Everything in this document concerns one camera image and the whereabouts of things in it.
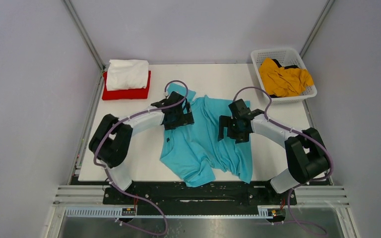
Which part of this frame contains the turquoise t-shirt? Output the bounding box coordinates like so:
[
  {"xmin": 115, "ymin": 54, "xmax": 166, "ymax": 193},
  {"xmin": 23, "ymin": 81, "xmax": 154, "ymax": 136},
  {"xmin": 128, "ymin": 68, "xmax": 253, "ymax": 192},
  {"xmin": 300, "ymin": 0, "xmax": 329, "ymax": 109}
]
[{"xmin": 160, "ymin": 83, "xmax": 253, "ymax": 187}]

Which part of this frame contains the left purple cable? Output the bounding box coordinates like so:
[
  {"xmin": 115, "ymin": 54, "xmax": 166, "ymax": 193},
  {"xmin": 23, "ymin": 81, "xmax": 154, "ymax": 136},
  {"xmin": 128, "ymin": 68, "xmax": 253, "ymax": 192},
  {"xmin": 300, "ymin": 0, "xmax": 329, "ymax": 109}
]
[{"xmin": 93, "ymin": 80, "xmax": 189, "ymax": 237}]

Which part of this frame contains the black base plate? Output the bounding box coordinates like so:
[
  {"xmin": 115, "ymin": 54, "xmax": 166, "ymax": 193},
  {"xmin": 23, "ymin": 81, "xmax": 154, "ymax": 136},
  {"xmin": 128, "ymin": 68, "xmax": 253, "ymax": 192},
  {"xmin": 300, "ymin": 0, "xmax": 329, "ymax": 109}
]
[{"xmin": 103, "ymin": 180, "xmax": 298, "ymax": 217}]

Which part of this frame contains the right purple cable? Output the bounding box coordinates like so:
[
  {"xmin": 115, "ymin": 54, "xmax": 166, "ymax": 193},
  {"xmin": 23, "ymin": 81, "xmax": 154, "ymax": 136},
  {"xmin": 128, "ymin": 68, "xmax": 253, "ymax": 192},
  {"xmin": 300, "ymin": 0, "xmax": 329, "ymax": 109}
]
[{"xmin": 232, "ymin": 86, "xmax": 334, "ymax": 237}]

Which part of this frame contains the white plastic basket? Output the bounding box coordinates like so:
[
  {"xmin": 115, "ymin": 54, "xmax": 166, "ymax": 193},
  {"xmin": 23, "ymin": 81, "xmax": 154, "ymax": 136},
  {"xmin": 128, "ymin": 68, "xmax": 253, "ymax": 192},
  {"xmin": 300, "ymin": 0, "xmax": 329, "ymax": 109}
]
[{"xmin": 251, "ymin": 48, "xmax": 317, "ymax": 104}]

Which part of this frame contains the folded white t-shirt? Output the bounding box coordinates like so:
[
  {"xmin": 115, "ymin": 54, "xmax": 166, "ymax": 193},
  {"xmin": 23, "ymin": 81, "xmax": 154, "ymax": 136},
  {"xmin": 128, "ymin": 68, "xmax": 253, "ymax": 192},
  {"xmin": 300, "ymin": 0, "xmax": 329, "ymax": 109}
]
[{"xmin": 106, "ymin": 59, "xmax": 149, "ymax": 91}]

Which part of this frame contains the folded red t-shirt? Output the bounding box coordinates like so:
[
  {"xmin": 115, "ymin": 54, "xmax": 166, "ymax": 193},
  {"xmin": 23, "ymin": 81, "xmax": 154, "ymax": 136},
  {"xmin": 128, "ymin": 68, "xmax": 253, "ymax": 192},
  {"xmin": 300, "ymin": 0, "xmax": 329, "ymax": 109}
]
[{"xmin": 102, "ymin": 70, "xmax": 151, "ymax": 101}]

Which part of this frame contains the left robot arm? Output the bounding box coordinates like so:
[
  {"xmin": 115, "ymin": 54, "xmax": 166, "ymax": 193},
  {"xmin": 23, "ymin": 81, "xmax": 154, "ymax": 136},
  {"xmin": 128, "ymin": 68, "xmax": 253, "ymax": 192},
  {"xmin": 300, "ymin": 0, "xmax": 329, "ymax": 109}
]
[{"xmin": 88, "ymin": 91, "xmax": 194, "ymax": 204}]

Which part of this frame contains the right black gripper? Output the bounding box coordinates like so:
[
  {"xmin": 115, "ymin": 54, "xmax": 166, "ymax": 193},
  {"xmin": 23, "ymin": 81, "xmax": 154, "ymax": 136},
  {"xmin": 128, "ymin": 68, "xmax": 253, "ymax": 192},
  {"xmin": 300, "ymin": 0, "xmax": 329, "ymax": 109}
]
[{"xmin": 217, "ymin": 115, "xmax": 250, "ymax": 144}]

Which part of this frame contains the purple cable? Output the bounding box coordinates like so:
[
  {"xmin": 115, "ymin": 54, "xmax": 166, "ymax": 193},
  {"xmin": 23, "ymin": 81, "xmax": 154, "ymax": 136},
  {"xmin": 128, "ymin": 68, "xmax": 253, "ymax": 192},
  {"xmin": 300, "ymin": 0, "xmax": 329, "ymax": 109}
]
[
  {"xmin": 232, "ymin": 86, "xmax": 334, "ymax": 237},
  {"xmin": 93, "ymin": 80, "xmax": 189, "ymax": 237}
]

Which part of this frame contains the yellow t-shirt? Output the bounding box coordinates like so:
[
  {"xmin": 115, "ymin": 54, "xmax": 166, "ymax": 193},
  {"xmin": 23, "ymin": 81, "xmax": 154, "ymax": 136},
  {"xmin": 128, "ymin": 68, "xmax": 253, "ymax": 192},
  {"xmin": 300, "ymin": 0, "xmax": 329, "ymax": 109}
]
[{"xmin": 258, "ymin": 58, "xmax": 314, "ymax": 98}]

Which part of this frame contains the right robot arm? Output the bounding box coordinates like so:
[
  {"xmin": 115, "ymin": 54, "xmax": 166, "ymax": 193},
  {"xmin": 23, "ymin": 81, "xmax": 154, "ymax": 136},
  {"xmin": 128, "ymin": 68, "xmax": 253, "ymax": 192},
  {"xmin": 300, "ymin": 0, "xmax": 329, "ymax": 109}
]
[{"xmin": 218, "ymin": 99, "xmax": 331, "ymax": 204}]

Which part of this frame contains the aluminium frame rail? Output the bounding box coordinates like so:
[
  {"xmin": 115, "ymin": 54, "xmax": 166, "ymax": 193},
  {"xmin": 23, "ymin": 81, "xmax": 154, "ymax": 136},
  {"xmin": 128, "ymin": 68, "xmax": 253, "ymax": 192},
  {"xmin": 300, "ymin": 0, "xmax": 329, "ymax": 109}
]
[{"xmin": 53, "ymin": 185, "xmax": 350, "ymax": 219}]

